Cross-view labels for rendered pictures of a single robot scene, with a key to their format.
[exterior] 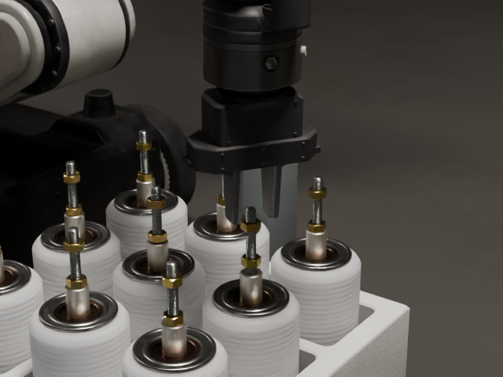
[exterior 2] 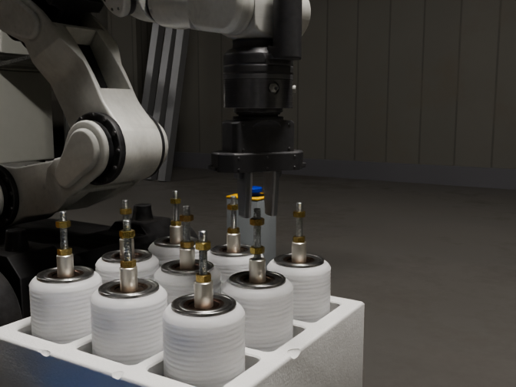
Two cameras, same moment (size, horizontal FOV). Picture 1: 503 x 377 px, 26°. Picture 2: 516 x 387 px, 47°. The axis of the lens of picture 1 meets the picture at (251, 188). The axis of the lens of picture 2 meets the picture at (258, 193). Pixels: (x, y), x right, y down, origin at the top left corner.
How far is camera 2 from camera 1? 0.34 m
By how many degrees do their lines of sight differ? 15
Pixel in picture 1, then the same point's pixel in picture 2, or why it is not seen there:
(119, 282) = (159, 276)
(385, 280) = not seen: hidden behind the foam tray
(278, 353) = (279, 317)
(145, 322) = not seen: hidden behind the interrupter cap
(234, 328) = (247, 296)
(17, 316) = (81, 299)
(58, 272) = (113, 277)
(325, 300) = (309, 289)
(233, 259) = (239, 269)
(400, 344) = (359, 329)
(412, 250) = not seen: hidden behind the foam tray
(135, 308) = (170, 294)
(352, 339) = (329, 318)
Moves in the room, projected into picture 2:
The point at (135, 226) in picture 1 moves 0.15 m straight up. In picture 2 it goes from (169, 254) to (167, 162)
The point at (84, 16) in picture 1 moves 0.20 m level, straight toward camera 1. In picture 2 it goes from (136, 133) to (138, 138)
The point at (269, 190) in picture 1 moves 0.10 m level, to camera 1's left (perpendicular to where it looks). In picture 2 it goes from (269, 194) to (193, 195)
